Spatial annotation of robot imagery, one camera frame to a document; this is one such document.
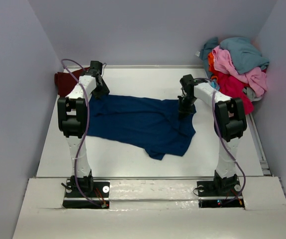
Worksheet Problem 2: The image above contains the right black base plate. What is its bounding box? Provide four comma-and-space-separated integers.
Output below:
192, 181, 245, 209

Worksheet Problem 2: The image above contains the grey blue t shirt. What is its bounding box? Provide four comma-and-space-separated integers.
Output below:
196, 37, 270, 74

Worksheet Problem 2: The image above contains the light blue t shirt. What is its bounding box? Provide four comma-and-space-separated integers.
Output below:
210, 76, 220, 91

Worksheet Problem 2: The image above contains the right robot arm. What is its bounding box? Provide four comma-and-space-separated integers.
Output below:
178, 74, 247, 198

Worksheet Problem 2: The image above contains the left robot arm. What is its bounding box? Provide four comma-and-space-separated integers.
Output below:
57, 59, 109, 198

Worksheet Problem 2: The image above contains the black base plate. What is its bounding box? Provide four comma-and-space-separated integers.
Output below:
192, 181, 245, 209
61, 180, 110, 210

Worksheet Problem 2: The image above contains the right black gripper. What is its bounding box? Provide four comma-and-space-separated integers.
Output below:
178, 95, 197, 120

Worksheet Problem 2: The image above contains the light pink t shirt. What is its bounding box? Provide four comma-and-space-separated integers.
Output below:
212, 46, 268, 97

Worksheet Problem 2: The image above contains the orange t shirt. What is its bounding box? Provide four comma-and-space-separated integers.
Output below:
207, 52, 217, 79

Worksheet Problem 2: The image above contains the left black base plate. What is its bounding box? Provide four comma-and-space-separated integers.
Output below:
61, 180, 110, 210

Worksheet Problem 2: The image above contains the folded dark red shirt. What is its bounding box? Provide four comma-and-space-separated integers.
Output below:
54, 72, 77, 97

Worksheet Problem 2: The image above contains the magenta t shirt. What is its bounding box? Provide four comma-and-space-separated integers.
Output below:
217, 72, 254, 115

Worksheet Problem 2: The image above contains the navy blue t shirt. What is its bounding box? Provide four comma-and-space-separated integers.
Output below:
87, 95, 195, 160

